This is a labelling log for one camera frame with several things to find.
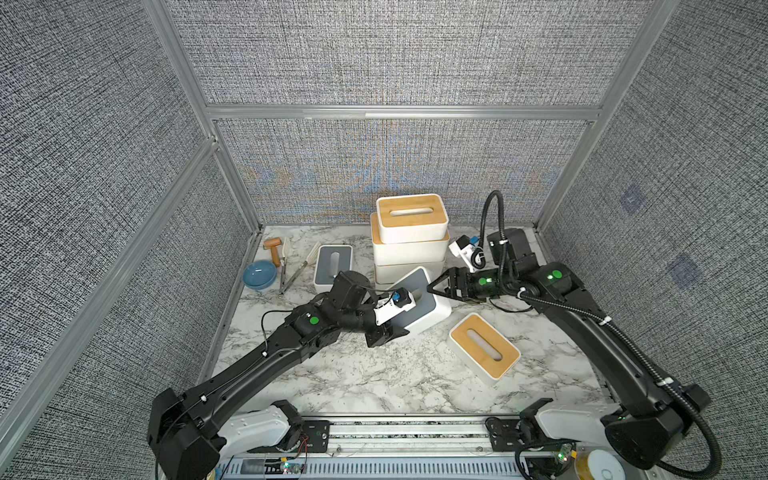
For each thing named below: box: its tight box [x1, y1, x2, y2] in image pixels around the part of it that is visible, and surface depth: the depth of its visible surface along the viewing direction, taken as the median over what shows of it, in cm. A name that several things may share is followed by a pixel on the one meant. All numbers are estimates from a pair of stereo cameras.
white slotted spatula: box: [279, 237, 291, 295], surface depth 108 cm
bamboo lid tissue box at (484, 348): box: [448, 312, 521, 387], surface depth 85 cm
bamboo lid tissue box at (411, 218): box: [376, 194, 449, 244], surface depth 78 cm
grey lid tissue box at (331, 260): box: [314, 244, 353, 294], surface depth 105 cm
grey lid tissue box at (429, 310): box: [384, 266, 453, 334], surface depth 68 cm
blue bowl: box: [243, 260, 278, 290], surface depth 105 cm
